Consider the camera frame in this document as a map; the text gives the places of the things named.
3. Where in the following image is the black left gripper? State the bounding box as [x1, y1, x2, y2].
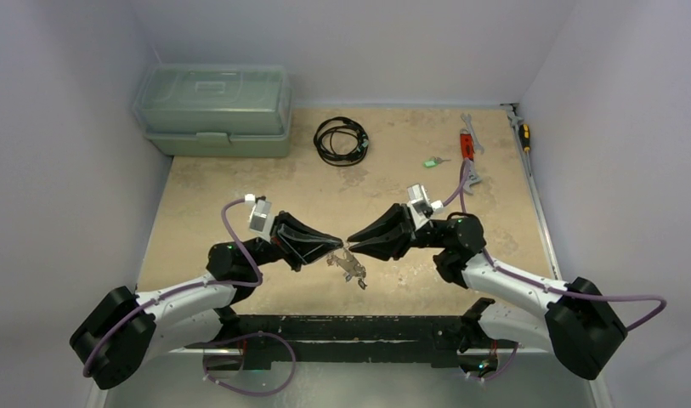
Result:
[244, 211, 342, 272]

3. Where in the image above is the large metal keyring with keys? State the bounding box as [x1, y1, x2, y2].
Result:
[326, 248, 367, 290]

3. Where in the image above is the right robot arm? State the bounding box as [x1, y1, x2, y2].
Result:
[348, 204, 628, 380]

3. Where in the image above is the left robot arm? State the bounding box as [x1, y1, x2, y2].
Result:
[69, 212, 343, 389]

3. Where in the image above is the green tagged key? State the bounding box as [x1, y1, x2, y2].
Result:
[423, 156, 450, 168]

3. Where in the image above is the silver open-end wrench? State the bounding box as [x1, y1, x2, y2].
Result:
[461, 113, 485, 154]

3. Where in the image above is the yellow black screwdriver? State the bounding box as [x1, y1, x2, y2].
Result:
[518, 123, 532, 174]

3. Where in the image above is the green plastic toolbox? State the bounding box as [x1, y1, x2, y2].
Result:
[133, 64, 293, 158]

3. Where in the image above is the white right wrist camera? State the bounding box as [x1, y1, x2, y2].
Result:
[405, 184, 444, 230]

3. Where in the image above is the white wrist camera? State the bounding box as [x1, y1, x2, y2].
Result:
[405, 184, 444, 230]
[245, 194, 275, 241]

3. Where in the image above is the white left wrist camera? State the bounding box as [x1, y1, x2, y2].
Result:
[245, 194, 275, 241]

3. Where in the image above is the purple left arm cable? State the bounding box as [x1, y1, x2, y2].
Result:
[82, 195, 297, 398]

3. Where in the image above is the coiled black cable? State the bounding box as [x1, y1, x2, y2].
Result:
[313, 116, 371, 167]

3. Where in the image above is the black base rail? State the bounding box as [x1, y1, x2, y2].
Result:
[205, 314, 498, 375]

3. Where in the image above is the red handled adjustable wrench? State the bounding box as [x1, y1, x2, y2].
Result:
[460, 128, 484, 196]

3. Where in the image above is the aluminium side rail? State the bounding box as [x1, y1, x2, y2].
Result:
[501, 103, 605, 408]

